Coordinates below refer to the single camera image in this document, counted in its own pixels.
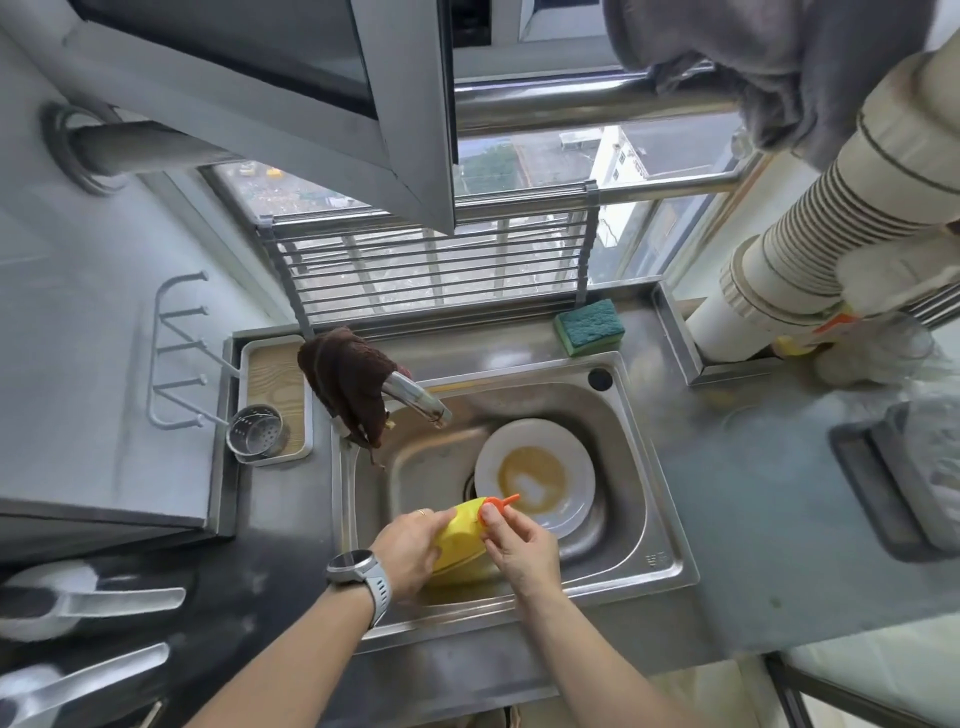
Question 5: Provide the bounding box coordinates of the person's right hand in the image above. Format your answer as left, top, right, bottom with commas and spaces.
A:
479, 501, 564, 603

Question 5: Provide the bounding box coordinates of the person's left hand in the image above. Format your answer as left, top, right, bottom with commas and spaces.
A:
369, 504, 459, 607

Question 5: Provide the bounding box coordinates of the person's left forearm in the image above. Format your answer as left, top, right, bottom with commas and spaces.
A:
184, 583, 373, 728

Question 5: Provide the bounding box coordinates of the person's right forearm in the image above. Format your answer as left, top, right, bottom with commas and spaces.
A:
517, 579, 695, 728

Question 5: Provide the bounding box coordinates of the stainless steel sink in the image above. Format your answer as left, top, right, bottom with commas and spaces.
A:
330, 351, 700, 652

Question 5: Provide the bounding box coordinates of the white plate with brown residue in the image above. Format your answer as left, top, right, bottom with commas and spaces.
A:
474, 418, 597, 541

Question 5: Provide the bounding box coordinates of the chrome faucet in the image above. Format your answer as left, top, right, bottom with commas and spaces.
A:
381, 372, 455, 430

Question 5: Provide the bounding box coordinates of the brown cloth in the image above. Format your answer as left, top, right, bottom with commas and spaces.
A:
297, 327, 412, 451

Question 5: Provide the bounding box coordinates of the perforated steel cup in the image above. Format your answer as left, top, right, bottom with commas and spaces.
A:
227, 404, 291, 460

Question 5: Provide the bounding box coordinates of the wooden tray with white rim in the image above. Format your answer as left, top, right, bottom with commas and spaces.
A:
228, 337, 315, 468

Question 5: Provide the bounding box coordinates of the green and yellow sponge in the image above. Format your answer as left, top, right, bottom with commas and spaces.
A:
554, 298, 623, 357

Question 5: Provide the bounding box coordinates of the grey roll-up drying rack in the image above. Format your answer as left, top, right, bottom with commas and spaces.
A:
255, 180, 601, 340

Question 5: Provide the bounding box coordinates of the white ladle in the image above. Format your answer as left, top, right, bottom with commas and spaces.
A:
0, 560, 187, 645
0, 642, 172, 728

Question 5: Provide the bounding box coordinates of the black tray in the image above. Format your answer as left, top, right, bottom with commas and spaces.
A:
828, 420, 960, 564

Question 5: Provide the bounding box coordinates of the clear plastic bag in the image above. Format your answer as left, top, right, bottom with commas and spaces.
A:
813, 311, 960, 552

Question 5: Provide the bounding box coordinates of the steel railing bar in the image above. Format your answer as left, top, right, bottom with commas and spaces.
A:
454, 71, 744, 138

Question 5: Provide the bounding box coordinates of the white drain pipe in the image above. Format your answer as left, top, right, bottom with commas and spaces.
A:
685, 30, 960, 363

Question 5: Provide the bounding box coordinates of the grey hanging cloth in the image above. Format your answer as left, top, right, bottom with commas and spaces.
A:
602, 0, 940, 172

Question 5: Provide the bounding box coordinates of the grey smartwatch with white strap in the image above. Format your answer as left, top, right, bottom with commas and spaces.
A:
325, 549, 393, 631

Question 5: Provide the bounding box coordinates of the white wall hook rack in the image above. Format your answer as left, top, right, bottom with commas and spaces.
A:
147, 270, 241, 432

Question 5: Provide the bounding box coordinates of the aluminium window frame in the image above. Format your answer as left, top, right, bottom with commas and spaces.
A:
0, 0, 460, 237

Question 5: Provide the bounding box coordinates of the grey wall pipe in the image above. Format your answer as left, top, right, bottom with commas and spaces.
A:
41, 99, 241, 198

